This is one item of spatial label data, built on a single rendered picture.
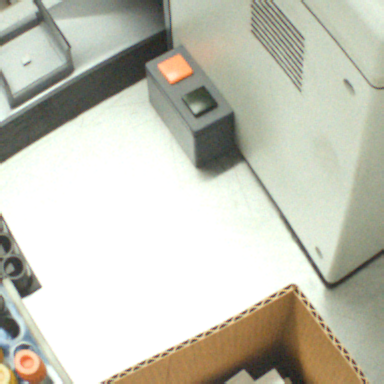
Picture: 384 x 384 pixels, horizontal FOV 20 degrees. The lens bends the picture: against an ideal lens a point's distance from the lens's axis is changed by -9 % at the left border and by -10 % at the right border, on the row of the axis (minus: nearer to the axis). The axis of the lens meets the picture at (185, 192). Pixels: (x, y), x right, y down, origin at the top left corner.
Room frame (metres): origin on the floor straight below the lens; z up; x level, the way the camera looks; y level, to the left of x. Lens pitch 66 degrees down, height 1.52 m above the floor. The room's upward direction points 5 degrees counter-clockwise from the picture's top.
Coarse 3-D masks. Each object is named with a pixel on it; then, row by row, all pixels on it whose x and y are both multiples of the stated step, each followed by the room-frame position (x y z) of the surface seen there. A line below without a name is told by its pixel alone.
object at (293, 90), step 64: (192, 0) 0.36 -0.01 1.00; (256, 0) 0.30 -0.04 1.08; (320, 0) 0.25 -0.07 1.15; (192, 64) 0.35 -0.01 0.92; (256, 64) 0.30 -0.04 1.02; (320, 64) 0.25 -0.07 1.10; (192, 128) 0.31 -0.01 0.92; (256, 128) 0.30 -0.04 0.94; (320, 128) 0.25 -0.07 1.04; (320, 192) 0.24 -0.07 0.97; (320, 256) 0.23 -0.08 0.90
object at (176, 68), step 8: (176, 56) 0.36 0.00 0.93; (160, 64) 0.35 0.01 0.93; (168, 64) 0.35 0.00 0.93; (176, 64) 0.35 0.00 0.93; (184, 64) 0.35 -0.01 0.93; (168, 72) 0.35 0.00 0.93; (176, 72) 0.35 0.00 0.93; (184, 72) 0.35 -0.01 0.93; (168, 80) 0.34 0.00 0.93; (176, 80) 0.34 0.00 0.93
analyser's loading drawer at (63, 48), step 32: (32, 0) 0.41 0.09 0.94; (64, 0) 0.43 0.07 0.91; (96, 0) 0.42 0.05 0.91; (128, 0) 0.42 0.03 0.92; (160, 0) 0.42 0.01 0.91; (0, 32) 0.40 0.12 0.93; (32, 32) 0.40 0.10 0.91; (64, 32) 0.40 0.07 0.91; (96, 32) 0.39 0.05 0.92; (128, 32) 0.39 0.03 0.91; (160, 32) 0.39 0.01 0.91; (0, 64) 0.38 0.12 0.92; (32, 64) 0.38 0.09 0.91; (64, 64) 0.36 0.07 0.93; (96, 64) 0.37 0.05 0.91; (0, 96) 0.35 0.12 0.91; (32, 96) 0.35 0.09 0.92
